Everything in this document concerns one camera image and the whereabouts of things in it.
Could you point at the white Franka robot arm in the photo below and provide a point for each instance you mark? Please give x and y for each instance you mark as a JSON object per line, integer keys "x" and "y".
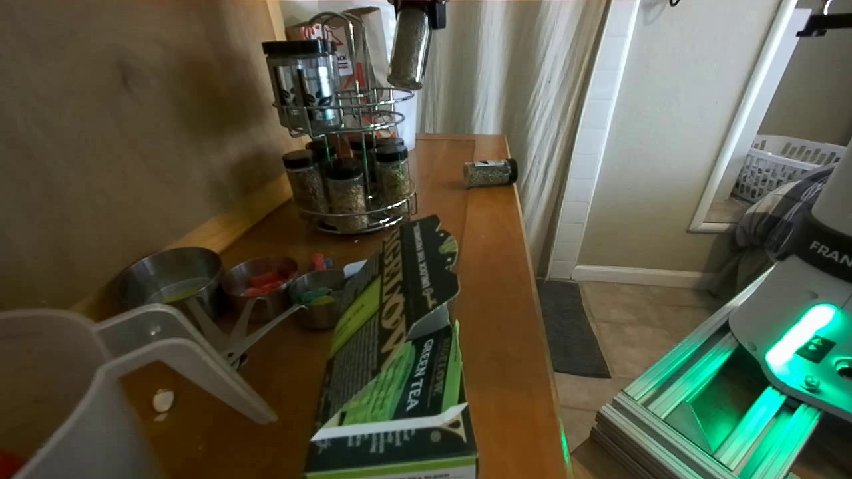
{"x": 799, "y": 295}

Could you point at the white plastic pitcher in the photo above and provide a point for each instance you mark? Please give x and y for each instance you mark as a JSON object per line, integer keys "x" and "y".
{"x": 54, "y": 400}

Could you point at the beige curtain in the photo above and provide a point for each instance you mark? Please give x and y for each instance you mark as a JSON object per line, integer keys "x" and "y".
{"x": 523, "y": 107}

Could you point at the green tea box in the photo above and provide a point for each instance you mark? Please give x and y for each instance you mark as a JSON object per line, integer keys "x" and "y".
{"x": 401, "y": 382}

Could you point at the white laundry basket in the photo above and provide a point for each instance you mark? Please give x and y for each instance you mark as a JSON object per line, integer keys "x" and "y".
{"x": 787, "y": 164}

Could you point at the grey plaid cloth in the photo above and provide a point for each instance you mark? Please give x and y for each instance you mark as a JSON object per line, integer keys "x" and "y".
{"x": 774, "y": 223}

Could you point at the spice jar with silver lid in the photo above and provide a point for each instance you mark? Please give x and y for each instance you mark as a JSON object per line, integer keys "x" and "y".
{"x": 411, "y": 48}

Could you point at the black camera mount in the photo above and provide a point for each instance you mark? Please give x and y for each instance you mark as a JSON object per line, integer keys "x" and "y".
{"x": 827, "y": 22}

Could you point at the wooden dresser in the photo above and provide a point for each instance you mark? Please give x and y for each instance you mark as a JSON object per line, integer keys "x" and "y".
{"x": 497, "y": 309}

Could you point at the aluminium base frame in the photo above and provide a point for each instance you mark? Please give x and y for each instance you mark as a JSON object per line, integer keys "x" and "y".
{"x": 702, "y": 408}

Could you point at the small steel measuring cup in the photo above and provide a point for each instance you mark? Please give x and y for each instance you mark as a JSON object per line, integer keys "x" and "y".
{"x": 315, "y": 296}

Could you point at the dark door mat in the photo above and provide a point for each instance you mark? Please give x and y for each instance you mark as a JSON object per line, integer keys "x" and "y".
{"x": 568, "y": 329}

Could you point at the large steel measuring cup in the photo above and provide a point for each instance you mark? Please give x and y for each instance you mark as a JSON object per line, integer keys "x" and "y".
{"x": 175, "y": 279}

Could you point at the wooden backing board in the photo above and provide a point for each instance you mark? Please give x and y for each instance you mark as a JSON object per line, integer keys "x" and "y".
{"x": 116, "y": 135}

